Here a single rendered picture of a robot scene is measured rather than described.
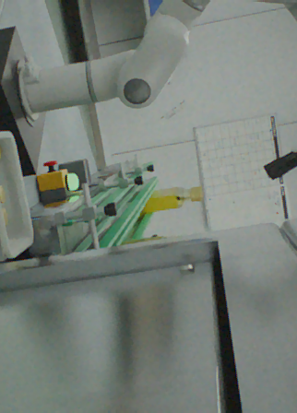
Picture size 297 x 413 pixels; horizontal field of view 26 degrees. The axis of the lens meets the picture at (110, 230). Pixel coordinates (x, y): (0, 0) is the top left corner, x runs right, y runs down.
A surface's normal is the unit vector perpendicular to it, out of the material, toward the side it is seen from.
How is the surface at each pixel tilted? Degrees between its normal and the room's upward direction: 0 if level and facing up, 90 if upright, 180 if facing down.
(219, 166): 90
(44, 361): 90
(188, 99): 90
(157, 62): 92
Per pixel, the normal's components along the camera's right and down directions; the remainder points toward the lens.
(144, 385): -0.18, -0.97
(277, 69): -0.14, 0.18
